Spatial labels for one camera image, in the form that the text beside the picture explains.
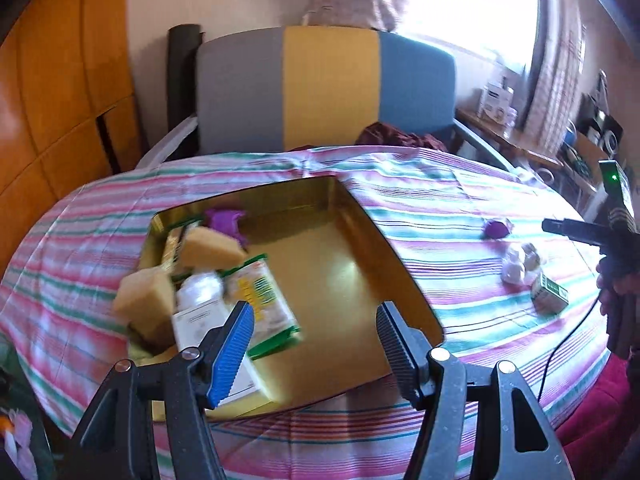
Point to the grey yellow blue chair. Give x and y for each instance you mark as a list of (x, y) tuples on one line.
[(330, 85)]

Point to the wooden side table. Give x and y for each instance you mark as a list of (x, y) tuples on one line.
[(515, 135)]

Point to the small purple toy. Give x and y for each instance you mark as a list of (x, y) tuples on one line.
[(495, 228)]

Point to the person's red clothing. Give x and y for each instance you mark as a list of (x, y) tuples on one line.
[(600, 410)]

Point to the checked side curtain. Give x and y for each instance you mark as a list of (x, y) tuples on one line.
[(555, 70)]

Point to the white crumpled ball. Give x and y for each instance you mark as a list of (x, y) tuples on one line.
[(515, 267)]

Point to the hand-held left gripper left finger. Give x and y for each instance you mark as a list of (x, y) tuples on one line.
[(232, 350)]

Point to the striped tablecloth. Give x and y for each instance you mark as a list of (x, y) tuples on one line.
[(425, 200)]

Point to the dark red cloth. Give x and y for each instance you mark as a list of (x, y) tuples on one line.
[(400, 137)]

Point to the person's right hand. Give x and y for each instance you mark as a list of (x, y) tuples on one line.
[(612, 287)]

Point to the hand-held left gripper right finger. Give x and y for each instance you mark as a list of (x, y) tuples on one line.
[(397, 350)]

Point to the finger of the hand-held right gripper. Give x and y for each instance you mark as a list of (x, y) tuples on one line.
[(570, 230)]

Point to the yellow sponge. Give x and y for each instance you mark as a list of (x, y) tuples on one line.
[(210, 250), (145, 292)]

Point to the green yellow snack packet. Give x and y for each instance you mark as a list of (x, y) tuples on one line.
[(172, 245), (260, 305)]

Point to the small green white box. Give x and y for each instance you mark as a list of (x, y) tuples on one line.
[(549, 296)]

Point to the wooden wardrobe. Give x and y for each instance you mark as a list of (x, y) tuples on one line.
[(60, 85)]

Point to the pale crumpled ball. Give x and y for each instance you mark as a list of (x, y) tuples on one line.
[(532, 259)]

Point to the black roll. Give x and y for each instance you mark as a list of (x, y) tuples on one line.
[(182, 75)]

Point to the floral cloth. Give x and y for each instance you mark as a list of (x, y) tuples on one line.
[(17, 425)]

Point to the gold metal tin tray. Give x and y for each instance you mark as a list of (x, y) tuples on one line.
[(325, 270)]

